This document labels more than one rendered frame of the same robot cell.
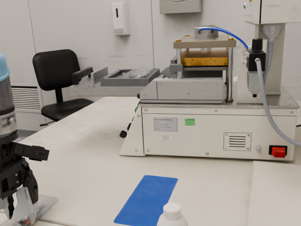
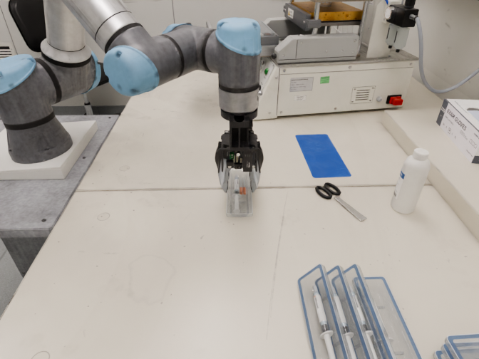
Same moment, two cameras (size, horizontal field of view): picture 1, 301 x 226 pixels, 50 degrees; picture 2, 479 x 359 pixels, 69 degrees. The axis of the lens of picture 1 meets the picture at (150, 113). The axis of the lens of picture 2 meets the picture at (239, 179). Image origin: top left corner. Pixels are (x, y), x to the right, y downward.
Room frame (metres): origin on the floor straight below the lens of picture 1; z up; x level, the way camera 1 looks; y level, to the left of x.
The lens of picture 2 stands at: (0.02, 0.53, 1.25)
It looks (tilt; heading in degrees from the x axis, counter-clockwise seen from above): 35 degrees down; 338
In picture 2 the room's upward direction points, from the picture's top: straight up
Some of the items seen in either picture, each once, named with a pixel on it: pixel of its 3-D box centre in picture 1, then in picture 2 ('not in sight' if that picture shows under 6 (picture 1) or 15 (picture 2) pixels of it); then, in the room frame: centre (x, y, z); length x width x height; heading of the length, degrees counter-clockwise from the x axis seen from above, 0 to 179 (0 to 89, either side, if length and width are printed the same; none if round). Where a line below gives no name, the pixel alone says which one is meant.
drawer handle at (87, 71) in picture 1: (83, 75); not in sight; (1.17, 0.24, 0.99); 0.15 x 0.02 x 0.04; 167
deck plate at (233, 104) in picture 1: (216, 92); (329, 47); (1.07, -0.23, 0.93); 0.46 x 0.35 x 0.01; 77
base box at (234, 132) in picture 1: (203, 119); (316, 75); (1.06, -0.18, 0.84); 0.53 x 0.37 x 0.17; 77
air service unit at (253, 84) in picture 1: (252, 67); (397, 22); (0.83, -0.27, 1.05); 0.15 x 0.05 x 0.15; 167
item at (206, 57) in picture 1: (205, 51); (326, 3); (1.07, -0.19, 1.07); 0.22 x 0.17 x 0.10; 167
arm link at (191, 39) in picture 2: not in sight; (187, 49); (0.67, 0.37, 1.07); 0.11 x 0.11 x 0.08; 35
